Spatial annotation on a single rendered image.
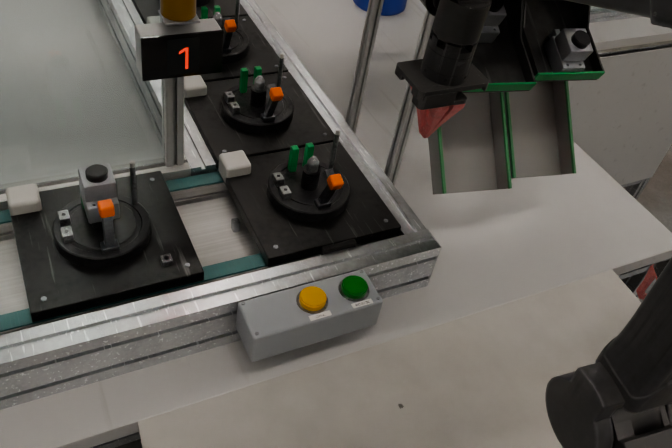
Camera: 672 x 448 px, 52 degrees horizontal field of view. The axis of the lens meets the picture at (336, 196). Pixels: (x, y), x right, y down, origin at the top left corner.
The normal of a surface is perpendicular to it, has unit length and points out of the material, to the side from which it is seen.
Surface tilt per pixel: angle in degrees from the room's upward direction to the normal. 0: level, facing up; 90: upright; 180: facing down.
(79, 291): 0
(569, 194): 0
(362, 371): 0
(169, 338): 90
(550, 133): 45
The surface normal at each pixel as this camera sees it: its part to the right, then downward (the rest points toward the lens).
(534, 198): 0.15, -0.73
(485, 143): 0.29, -0.04
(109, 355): 0.43, 0.65
